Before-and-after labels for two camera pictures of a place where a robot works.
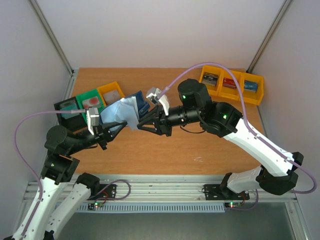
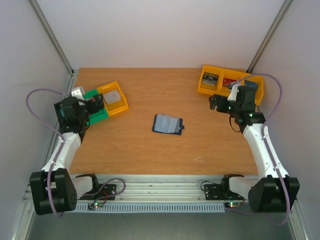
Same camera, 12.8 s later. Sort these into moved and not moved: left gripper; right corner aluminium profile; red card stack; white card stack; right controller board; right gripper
Moved: left gripper; right gripper
Not moved: red card stack; white card stack; right controller board; right corner aluminium profile
